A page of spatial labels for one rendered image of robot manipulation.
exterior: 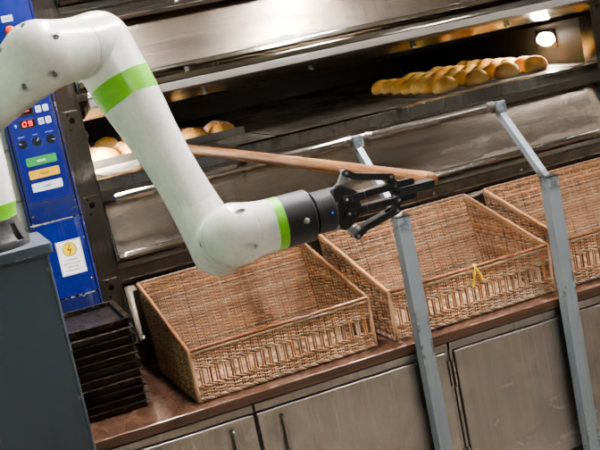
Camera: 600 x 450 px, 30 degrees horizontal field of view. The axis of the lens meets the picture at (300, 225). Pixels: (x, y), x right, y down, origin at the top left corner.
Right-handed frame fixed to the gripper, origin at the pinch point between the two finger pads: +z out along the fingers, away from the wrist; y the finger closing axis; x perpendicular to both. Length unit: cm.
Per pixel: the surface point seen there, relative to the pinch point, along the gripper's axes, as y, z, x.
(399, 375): 70, 30, -101
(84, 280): 30, -43, -152
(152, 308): 40, -28, -137
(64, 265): 24, -48, -151
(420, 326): 56, 37, -95
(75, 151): -8, -36, -155
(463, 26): -20, 90, -140
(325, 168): 1, 5, -58
